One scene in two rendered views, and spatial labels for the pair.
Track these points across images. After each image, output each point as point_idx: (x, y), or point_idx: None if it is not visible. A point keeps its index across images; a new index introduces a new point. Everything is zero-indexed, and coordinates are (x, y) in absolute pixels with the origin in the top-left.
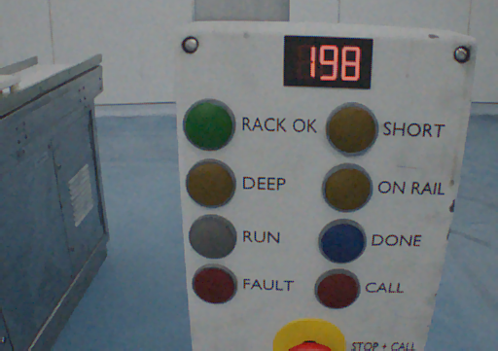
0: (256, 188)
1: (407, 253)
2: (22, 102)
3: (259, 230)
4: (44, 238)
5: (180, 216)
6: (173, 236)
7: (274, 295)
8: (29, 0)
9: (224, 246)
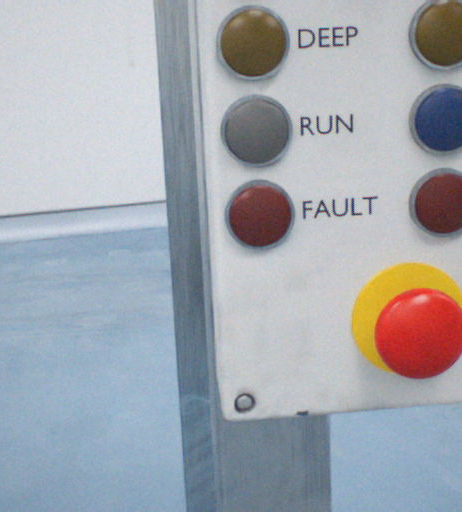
0: (316, 45)
1: None
2: None
3: (323, 115)
4: None
5: None
6: None
7: (350, 225)
8: None
9: (276, 139)
